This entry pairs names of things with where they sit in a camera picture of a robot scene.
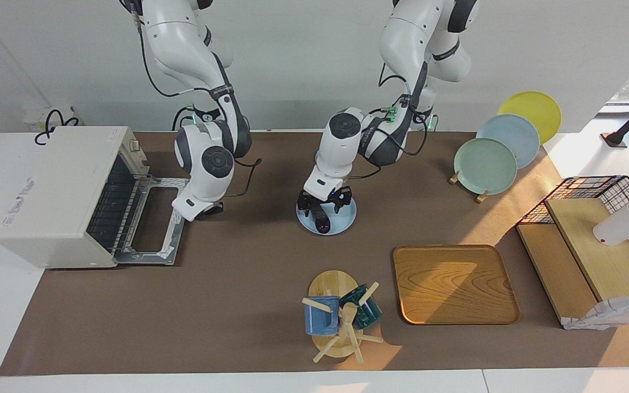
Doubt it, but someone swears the small light blue plate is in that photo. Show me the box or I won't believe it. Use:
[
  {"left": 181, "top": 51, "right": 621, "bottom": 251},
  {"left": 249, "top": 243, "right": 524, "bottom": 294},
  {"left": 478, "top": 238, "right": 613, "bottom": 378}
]
[{"left": 296, "top": 195, "right": 357, "bottom": 236}]

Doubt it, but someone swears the dark purple eggplant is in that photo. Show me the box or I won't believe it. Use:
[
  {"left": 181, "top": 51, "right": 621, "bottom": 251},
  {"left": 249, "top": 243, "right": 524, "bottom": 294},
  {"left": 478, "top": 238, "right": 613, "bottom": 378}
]
[{"left": 314, "top": 203, "right": 333, "bottom": 235}]

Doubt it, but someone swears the glass oven door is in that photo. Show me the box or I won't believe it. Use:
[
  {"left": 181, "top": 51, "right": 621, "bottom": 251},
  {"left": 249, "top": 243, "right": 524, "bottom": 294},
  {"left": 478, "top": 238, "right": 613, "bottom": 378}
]
[{"left": 111, "top": 176, "right": 191, "bottom": 267}]

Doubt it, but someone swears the cream toaster oven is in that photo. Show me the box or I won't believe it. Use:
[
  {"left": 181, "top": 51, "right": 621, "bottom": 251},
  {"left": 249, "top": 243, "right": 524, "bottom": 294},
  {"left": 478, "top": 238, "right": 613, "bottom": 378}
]
[{"left": 0, "top": 127, "right": 191, "bottom": 269}]

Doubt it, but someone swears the wooden mug tree stand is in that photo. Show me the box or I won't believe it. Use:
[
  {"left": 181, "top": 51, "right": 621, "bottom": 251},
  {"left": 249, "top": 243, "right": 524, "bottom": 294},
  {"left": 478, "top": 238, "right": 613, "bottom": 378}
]
[{"left": 302, "top": 270, "right": 384, "bottom": 366}]

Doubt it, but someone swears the brown table mat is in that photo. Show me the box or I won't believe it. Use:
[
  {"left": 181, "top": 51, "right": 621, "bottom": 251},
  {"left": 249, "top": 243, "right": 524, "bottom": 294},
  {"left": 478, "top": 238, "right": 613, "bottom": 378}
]
[{"left": 0, "top": 131, "right": 629, "bottom": 377}]

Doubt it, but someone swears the dark green mug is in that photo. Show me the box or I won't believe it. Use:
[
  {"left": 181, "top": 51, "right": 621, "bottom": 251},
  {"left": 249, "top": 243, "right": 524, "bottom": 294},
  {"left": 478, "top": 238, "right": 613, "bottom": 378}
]
[{"left": 339, "top": 284, "right": 383, "bottom": 330}]

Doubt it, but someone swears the blue mug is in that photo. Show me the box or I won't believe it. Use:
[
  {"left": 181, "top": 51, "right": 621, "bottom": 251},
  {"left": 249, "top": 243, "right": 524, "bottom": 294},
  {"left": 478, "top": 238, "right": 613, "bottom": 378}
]
[{"left": 304, "top": 296, "right": 342, "bottom": 336}]

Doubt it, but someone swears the wooden serving tray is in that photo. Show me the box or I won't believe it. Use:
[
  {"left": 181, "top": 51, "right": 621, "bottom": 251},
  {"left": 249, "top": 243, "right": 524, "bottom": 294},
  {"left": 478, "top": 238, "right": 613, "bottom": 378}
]
[{"left": 393, "top": 245, "right": 520, "bottom": 325}]

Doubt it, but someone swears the wooden plate rack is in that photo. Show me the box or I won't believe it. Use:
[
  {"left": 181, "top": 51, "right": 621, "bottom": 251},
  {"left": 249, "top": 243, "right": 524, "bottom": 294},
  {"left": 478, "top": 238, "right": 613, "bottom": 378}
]
[{"left": 449, "top": 170, "right": 493, "bottom": 204}]

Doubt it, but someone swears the pale green plate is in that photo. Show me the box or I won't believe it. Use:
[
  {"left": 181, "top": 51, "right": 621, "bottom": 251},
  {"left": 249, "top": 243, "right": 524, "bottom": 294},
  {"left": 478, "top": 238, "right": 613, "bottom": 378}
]
[{"left": 453, "top": 138, "right": 518, "bottom": 195}]

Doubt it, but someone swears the large light blue plate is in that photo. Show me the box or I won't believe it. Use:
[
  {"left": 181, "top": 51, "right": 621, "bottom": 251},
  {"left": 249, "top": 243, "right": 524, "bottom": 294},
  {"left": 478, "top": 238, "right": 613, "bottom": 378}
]
[{"left": 476, "top": 114, "right": 541, "bottom": 170}]

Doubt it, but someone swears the yellow plate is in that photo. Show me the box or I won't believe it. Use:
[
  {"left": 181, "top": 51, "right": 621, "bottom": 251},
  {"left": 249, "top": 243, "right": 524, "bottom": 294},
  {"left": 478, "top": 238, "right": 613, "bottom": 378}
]
[{"left": 498, "top": 91, "right": 562, "bottom": 145}]

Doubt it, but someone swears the white cup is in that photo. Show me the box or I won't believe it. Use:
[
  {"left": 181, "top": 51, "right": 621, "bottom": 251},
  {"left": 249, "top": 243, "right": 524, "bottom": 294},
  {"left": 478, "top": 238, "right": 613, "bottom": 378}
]
[{"left": 593, "top": 186, "right": 629, "bottom": 247}]

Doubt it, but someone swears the oven wire rack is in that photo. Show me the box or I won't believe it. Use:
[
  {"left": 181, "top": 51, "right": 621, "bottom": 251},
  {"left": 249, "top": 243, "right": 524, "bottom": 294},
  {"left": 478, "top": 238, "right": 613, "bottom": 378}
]
[{"left": 87, "top": 157, "right": 147, "bottom": 253}]

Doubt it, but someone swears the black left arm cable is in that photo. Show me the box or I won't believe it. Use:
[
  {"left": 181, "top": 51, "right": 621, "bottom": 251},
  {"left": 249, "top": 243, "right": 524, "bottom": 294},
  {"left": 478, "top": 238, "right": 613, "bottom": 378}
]
[{"left": 347, "top": 76, "right": 431, "bottom": 182}]

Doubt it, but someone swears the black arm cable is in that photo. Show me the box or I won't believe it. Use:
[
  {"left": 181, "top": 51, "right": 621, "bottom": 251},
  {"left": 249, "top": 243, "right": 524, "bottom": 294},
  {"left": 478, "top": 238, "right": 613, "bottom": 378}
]
[
  {"left": 138, "top": 11, "right": 264, "bottom": 198},
  {"left": 347, "top": 76, "right": 431, "bottom": 182}
]

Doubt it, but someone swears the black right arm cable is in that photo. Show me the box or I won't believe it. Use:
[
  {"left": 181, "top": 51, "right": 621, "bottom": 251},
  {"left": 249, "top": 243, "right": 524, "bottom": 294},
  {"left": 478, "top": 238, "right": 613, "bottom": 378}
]
[{"left": 138, "top": 11, "right": 264, "bottom": 198}]

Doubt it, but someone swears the black looped wall cable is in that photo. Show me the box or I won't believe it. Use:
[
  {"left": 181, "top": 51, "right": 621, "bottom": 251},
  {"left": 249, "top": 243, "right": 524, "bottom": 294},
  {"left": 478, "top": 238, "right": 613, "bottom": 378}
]
[{"left": 34, "top": 109, "right": 81, "bottom": 146}]

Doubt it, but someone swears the wooden shelf with wire basket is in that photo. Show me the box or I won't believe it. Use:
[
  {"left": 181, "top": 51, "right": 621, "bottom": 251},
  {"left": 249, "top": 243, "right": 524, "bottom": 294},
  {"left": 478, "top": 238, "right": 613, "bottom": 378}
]
[{"left": 515, "top": 176, "right": 629, "bottom": 331}]

